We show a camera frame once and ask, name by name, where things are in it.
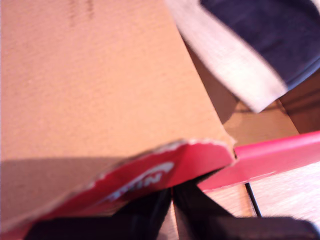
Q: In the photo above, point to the blue suede white-striped shoe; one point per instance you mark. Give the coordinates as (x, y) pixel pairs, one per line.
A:
(275, 30)

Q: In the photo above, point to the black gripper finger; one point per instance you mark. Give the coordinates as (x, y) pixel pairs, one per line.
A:
(200, 220)
(147, 217)

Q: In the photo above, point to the red Nike shoebox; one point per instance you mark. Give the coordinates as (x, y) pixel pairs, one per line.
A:
(75, 75)

